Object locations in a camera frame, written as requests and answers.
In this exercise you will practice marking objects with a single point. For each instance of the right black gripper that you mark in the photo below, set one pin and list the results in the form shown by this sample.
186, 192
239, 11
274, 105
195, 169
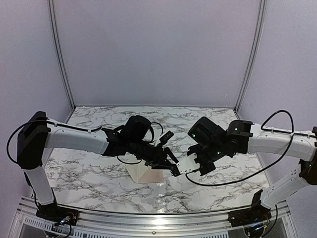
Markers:
207, 170

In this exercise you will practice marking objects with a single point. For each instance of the aluminium corner post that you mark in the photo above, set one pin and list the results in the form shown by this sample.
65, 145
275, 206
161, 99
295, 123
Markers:
253, 53
59, 55

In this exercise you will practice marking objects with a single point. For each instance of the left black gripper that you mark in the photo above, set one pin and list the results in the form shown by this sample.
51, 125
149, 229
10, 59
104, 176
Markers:
159, 159

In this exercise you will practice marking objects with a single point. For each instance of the right aluminium corner post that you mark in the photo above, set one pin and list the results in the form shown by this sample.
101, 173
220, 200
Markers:
253, 53

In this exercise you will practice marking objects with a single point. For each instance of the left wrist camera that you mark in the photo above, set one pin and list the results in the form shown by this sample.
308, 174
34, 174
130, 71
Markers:
163, 139

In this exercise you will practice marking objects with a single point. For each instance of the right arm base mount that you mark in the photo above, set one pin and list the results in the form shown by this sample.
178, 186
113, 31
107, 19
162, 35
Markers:
254, 214

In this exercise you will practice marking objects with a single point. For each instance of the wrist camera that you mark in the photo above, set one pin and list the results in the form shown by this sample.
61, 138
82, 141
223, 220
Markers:
163, 139
186, 165

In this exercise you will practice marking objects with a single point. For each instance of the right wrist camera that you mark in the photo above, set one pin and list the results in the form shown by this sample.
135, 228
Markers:
186, 165

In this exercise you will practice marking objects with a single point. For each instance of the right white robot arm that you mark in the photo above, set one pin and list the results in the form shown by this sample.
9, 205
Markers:
301, 145

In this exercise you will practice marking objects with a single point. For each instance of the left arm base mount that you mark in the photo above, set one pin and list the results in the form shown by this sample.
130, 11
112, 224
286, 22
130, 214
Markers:
58, 214

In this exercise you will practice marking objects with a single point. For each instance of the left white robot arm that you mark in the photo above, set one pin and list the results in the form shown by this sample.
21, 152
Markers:
41, 132

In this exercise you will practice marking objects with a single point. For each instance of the left aluminium corner post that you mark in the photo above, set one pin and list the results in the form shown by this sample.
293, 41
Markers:
59, 55

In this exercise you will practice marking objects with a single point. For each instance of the aluminium front rail frame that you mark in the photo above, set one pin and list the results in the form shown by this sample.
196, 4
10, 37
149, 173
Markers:
103, 224

